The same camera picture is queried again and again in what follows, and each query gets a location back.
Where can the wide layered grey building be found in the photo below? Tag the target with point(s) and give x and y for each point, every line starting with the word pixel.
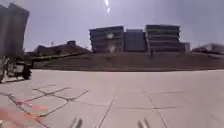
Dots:
pixel 135 40

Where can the vehicle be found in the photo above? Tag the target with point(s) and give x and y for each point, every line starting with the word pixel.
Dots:
pixel 26 72

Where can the low dark building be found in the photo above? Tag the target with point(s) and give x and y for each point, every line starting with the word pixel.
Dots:
pixel 65 50

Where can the tall dark building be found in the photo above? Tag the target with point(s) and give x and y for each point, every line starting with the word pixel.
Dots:
pixel 13 31

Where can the low pale building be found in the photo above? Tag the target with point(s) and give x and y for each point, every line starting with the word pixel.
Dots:
pixel 211 48

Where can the robot's own part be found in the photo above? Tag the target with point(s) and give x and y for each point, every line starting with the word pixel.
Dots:
pixel 76 123
pixel 144 123

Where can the grey stone slab plaza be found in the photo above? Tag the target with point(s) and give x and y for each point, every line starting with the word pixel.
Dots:
pixel 133 90

